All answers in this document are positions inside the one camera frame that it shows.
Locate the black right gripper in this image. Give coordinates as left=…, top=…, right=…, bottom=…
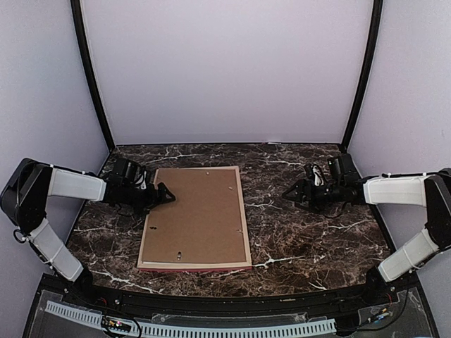
left=283, top=179, right=344, bottom=214

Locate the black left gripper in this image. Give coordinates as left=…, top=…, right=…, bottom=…
left=122, top=182, right=175, bottom=217

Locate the brown cardboard backing board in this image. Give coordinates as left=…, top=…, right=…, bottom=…
left=140, top=168, right=247, bottom=263

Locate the pink wooden picture frame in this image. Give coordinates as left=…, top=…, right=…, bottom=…
left=136, top=165, right=253, bottom=272

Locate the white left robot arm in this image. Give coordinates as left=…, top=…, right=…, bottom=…
left=1, top=158, right=176, bottom=307

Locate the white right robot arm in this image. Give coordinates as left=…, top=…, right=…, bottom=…
left=282, top=165, right=450, bottom=306

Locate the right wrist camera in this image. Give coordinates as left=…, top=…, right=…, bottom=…
left=327, top=154, right=359, bottom=180

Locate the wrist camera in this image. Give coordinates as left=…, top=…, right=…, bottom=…
left=327, top=154, right=359, bottom=180
left=109, top=158, right=147, bottom=186

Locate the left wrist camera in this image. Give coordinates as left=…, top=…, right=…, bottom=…
left=109, top=158, right=147, bottom=186

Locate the white slotted cable duct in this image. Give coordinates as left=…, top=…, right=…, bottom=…
left=44, top=301, right=337, bottom=338

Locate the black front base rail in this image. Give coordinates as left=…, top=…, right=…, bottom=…
left=38, top=273, right=420, bottom=330

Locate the right black corner post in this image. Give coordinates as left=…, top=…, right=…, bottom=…
left=340, top=0, right=383, bottom=153

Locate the black corner post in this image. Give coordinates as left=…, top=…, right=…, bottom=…
left=340, top=0, right=383, bottom=153
left=70, top=0, right=116, bottom=151

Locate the left black corner post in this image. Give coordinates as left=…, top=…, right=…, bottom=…
left=70, top=0, right=116, bottom=151

